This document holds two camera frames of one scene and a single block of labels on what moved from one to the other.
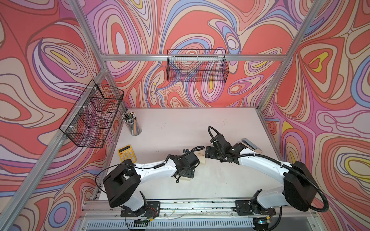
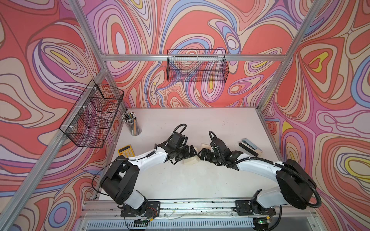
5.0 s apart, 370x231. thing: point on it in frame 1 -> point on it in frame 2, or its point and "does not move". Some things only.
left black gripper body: [190, 173] -> [182, 153]
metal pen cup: [129, 118] does not move
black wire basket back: [197, 65] does not move
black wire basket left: [87, 123] does not move
